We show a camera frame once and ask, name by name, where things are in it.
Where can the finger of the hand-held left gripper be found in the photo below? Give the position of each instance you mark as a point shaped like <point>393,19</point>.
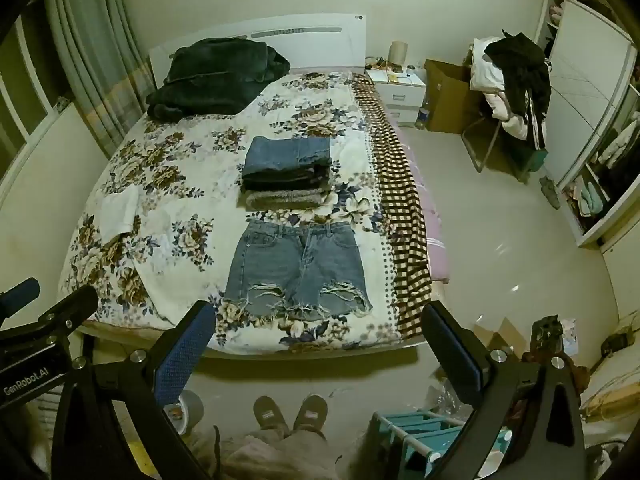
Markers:
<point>21,293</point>
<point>70,306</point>

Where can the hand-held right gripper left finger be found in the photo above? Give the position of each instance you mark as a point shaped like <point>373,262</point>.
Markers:
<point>182,355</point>

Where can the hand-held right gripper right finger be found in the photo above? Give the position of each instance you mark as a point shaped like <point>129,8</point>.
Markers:
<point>456,356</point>

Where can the ripped denim shorts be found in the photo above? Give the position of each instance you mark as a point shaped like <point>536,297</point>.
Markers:
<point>295,267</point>

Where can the folded grey fleece pants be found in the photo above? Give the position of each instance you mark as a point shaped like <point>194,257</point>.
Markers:
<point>290,200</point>

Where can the clear plastic bag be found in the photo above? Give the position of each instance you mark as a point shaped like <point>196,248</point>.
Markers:
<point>447,395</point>

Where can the flat cardboard pieces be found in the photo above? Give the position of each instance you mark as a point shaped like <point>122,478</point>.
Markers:
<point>502,337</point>

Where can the grey tape roll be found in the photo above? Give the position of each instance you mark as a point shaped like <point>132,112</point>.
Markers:
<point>187,410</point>

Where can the white radiator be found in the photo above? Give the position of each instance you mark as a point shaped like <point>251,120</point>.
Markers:
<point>47,425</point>

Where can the teal storage rack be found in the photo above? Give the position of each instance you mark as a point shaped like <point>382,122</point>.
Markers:
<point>415,435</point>

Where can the white folded cloth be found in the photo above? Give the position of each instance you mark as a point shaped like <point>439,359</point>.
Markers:
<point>117,215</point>

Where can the person's left slipper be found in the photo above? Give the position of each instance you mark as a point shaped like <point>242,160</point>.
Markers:
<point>270,412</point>

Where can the person's slipper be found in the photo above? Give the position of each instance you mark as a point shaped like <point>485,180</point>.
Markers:
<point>310,411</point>
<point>270,412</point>

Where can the person's right slipper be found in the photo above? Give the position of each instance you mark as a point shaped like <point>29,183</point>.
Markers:
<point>310,411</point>

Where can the person's beige trouser legs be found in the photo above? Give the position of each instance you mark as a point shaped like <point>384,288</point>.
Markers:
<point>280,457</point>

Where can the brown checked sheet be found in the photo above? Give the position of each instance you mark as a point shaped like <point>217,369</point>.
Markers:
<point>400,210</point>

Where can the bed with floral sheet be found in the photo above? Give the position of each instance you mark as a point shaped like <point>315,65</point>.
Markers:
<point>190,185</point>

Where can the grey shoes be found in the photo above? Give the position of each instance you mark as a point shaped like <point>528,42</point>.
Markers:
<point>551,192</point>

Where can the folded dark jeans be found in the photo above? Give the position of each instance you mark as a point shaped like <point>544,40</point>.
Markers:
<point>287,180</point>

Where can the metal folding chair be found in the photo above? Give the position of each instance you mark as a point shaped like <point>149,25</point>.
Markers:
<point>482,145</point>

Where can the folded blue jeans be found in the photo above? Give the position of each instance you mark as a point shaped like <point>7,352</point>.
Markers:
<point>287,152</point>

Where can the striped curtain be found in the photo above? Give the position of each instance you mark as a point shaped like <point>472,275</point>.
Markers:
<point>95,50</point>

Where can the brown cardboard box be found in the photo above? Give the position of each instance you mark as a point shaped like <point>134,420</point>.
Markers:
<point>450,95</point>

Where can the white nightstand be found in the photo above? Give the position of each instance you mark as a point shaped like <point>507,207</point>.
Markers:
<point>402,97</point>

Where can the dark fleece blanket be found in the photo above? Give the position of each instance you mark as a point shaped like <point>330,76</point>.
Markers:
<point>215,80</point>

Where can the chair piled with clothes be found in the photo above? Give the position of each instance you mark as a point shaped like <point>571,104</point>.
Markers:
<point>492,80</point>

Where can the white wardrobe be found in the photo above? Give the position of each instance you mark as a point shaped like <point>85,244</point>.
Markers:
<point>585,90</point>

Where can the black garment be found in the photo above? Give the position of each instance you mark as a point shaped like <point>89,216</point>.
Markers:
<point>522,67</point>

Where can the beige cylinder lamp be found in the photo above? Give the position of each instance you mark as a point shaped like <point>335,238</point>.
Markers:
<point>398,53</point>

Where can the white bed headboard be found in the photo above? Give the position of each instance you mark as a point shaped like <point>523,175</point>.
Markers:
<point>310,45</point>

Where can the window frame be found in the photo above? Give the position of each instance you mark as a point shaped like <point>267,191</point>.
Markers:
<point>22,100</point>

